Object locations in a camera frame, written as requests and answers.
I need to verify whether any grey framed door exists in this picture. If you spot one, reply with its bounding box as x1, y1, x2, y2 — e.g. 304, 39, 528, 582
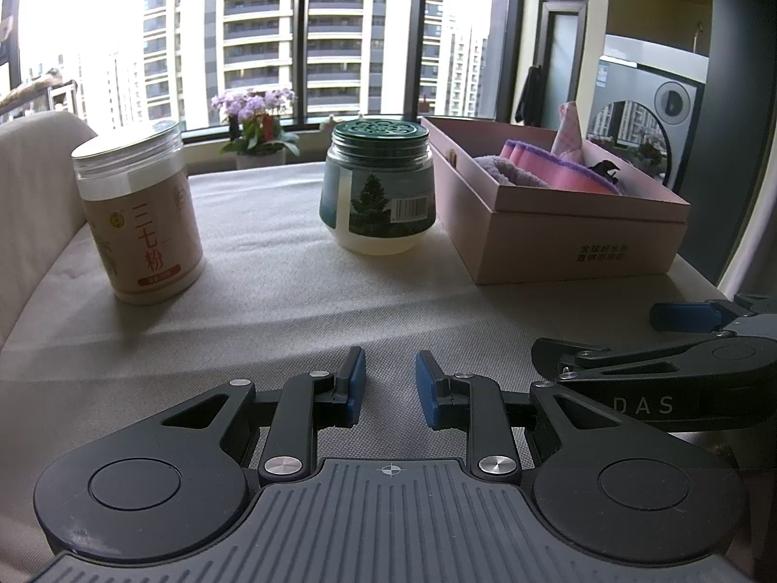
534, 0, 590, 128

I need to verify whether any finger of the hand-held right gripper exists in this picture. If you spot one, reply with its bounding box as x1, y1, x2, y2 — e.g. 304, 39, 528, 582
649, 294, 777, 338
531, 338, 723, 383

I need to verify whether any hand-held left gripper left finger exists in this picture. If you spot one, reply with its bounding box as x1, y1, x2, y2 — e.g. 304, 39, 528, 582
161, 345, 367, 487

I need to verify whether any potted plant with pink flowers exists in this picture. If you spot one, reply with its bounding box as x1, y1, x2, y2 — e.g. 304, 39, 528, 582
209, 88, 301, 171

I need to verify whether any beige jar with clear lid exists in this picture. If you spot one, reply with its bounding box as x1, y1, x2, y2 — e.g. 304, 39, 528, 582
71, 118, 206, 306

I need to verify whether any black hanging cloth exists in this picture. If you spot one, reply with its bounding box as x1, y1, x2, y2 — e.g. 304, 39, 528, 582
515, 64, 544, 125

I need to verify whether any black window frame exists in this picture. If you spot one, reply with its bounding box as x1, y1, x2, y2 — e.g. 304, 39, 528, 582
0, 0, 529, 142

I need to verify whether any pink cardboard box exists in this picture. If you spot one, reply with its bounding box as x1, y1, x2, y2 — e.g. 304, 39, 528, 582
420, 115, 693, 286

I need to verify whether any black hair clip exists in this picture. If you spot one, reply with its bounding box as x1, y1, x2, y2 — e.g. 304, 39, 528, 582
586, 159, 621, 186

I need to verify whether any pink checkered cloth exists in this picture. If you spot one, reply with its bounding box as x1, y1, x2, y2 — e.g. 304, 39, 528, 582
551, 102, 587, 165

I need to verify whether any grey washing machine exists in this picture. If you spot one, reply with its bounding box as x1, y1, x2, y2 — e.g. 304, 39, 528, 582
591, 33, 708, 189

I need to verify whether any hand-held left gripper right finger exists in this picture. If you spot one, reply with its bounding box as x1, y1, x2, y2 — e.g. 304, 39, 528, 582
414, 349, 611, 490

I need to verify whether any white jar with green lid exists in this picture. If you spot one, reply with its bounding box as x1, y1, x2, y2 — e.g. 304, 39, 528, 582
320, 117, 437, 256

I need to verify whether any purple and pink towel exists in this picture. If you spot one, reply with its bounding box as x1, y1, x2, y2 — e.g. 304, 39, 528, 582
472, 138, 620, 195

